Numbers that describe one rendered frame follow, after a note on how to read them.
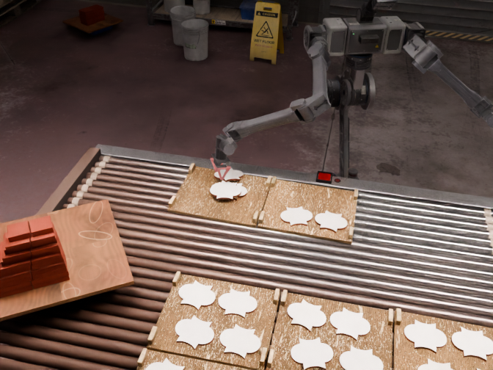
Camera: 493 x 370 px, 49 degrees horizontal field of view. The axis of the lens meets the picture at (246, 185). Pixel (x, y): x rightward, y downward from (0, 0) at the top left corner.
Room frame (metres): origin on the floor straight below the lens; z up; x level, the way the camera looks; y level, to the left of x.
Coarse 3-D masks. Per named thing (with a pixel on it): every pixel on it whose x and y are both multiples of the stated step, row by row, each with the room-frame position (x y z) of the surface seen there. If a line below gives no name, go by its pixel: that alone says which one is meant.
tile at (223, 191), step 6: (216, 186) 1.96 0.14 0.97; (222, 186) 1.96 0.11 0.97; (228, 186) 1.97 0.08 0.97; (234, 186) 1.97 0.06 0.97; (216, 192) 1.92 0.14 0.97; (222, 192) 1.92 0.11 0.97; (228, 192) 1.92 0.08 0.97; (234, 192) 1.92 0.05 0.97; (240, 192) 1.92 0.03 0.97; (216, 198) 1.88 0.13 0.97; (222, 198) 1.89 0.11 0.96; (228, 198) 1.89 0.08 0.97
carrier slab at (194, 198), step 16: (192, 176) 2.09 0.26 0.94; (208, 176) 2.09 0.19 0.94; (256, 176) 2.10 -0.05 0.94; (192, 192) 1.96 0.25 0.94; (208, 192) 1.96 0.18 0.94; (256, 192) 1.97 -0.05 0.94; (176, 208) 1.84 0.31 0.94; (192, 208) 1.84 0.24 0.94; (208, 208) 1.85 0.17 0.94; (224, 208) 1.85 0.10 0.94; (240, 208) 1.85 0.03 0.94; (256, 208) 1.85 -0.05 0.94; (240, 224) 1.76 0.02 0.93; (256, 224) 1.75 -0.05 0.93
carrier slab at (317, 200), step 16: (272, 192) 1.97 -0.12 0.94; (288, 192) 1.98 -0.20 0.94; (304, 192) 1.98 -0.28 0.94; (320, 192) 1.98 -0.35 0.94; (336, 192) 1.98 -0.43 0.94; (352, 192) 1.99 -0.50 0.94; (272, 208) 1.86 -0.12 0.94; (304, 208) 1.86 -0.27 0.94; (320, 208) 1.86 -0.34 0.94; (336, 208) 1.87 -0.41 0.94; (352, 208) 1.87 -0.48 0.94; (272, 224) 1.75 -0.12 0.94; (288, 224) 1.75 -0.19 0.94; (352, 224) 1.76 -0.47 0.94; (336, 240) 1.67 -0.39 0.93
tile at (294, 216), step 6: (288, 210) 1.83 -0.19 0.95; (294, 210) 1.84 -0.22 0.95; (300, 210) 1.84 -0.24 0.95; (306, 210) 1.84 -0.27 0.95; (282, 216) 1.79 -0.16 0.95; (288, 216) 1.79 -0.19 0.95; (294, 216) 1.79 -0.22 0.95; (300, 216) 1.80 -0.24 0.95; (306, 216) 1.80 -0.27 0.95; (312, 216) 1.80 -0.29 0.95; (288, 222) 1.76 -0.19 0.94; (294, 222) 1.75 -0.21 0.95; (300, 222) 1.75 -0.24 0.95; (306, 222) 1.75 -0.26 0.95
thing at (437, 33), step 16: (320, 0) 6.55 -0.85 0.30; (336, 0) 6.47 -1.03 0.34; (352, 0) 6.42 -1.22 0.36; (368, 0) 6.38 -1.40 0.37; (400, 0) 6.32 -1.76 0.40; (416, 0) 6.29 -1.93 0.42; (432, 0) 6.25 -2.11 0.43; (448, 0) 6.21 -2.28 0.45; (464, 0) 6.17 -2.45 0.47; (480, 0) 6.14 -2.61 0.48; (320, 16) 6.55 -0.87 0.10; (336, 16) 6.47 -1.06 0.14; (352, 16) 6.41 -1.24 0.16; (400, 16) 6.32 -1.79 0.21; (416, 16) 6.28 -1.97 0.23; (432, 16) 6.23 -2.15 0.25; (448, 16) 6.19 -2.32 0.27; (464, 16) 6.16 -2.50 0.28; (480, 16) 6.13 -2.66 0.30; (432, 32) 6.22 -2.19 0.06; (448, 32) 6.18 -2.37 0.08; (464, 32) 6.15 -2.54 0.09; (480, 32) 6.12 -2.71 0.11
